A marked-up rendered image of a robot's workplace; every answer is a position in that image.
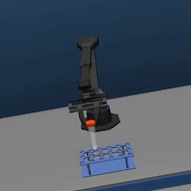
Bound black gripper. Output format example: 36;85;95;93
67;94;114;133

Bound clear tube with orange cap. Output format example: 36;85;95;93
85;118;101;151

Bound blue tube rack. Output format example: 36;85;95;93
76;141;138;179

